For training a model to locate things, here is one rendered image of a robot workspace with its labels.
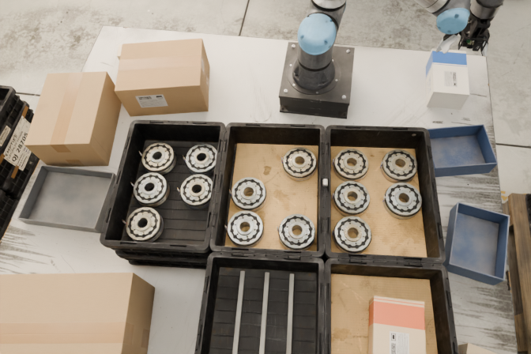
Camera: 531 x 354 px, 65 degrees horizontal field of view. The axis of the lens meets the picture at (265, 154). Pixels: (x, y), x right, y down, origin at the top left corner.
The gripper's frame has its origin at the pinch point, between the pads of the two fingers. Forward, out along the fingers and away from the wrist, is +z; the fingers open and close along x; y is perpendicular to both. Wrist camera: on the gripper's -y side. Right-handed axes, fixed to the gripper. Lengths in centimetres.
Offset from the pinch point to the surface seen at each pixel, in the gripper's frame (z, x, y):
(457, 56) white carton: 9.4, 2.9, -6.9
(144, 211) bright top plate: 2, -91, 69
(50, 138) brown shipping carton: 2, -130, 49
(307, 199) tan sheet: 5, -44, 58
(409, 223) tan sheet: 5, -15, 61
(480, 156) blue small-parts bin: 17.7, 11.2, 28.8
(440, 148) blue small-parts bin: 17.7, -1.6, 27.4
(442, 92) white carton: 9.4, -3.0, 10.1
